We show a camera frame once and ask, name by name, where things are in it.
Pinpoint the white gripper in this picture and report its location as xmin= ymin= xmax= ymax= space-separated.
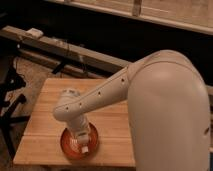
xmin=68 ymin=115 xmax=90 ymax=138

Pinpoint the small white bottle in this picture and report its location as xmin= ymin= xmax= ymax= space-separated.
xmin=79 ymin=138 xmax=89 ymax=154

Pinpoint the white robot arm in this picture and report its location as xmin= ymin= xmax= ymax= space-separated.
xmin=53 ymin=50 xmax=211 ymax=171

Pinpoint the orange ceramic bowl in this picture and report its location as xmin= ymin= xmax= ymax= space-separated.
xmin=60 ymin=123 xmax=99 ymax=160

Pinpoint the wooden cutting board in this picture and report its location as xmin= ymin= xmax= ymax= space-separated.
xmin=13 ymin=78 xmax=135 ymax=167

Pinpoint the black tripod stand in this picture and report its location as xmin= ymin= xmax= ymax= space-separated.
xmin=0 ymin=56 xmax=31 ymax=159

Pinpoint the small white box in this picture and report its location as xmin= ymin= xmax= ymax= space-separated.
xmin=26 ymin=28 xmax=43 ymax=38

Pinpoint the long wooden beam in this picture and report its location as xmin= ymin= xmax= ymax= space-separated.
xmin=0 ymin=26 xmax=130 ymax=73

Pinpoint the wooden shelf ledge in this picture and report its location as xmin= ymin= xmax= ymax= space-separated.
xmin=47 ymin=0 xmax=213 ymax=35

